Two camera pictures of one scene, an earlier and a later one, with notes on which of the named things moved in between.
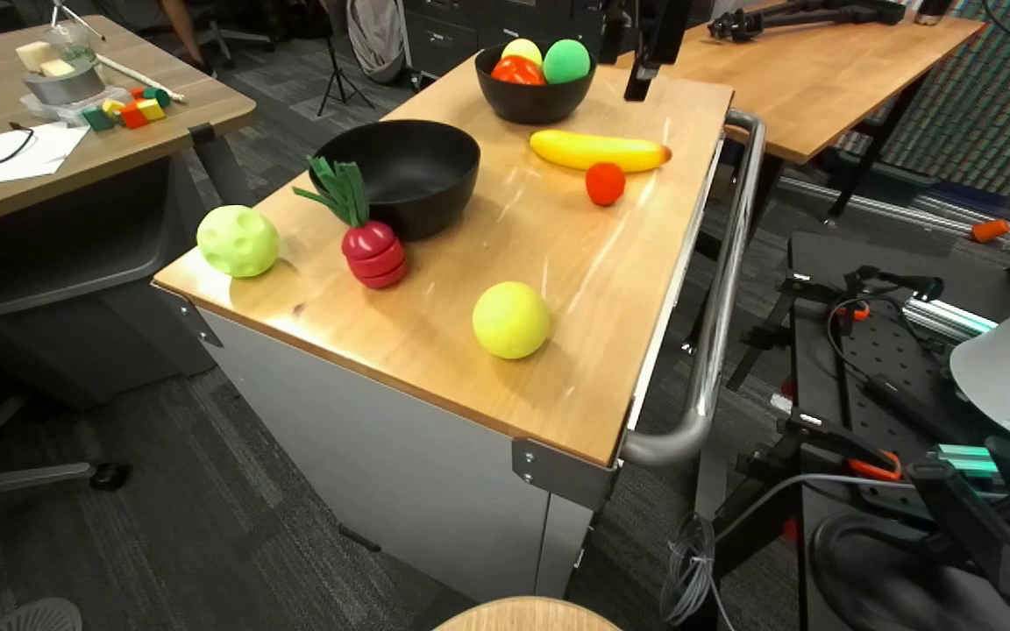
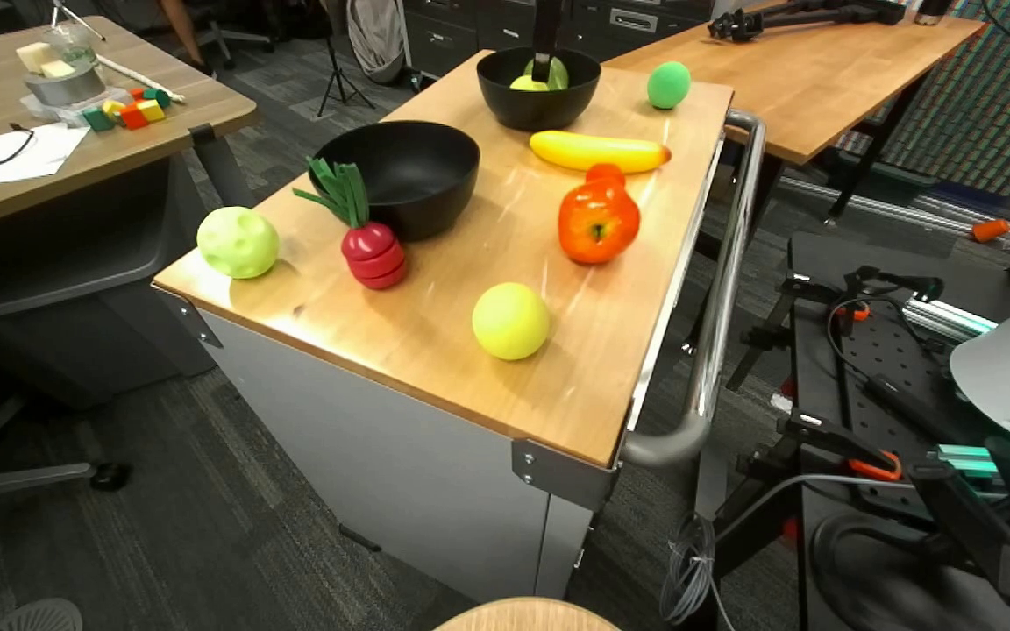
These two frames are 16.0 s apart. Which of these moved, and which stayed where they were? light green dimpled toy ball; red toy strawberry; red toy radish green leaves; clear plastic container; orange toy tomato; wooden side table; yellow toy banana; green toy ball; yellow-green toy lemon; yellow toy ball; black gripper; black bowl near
Moved: orange toy tomato; green toy ball; black gripper; yellow toy ball
Stayed: light green dimpled toy ball; yellow toy banana; black bowl near; red toy radish green leaves; wooden side table; red toy strawberry; yellow-green toy lemon; clear plastic container
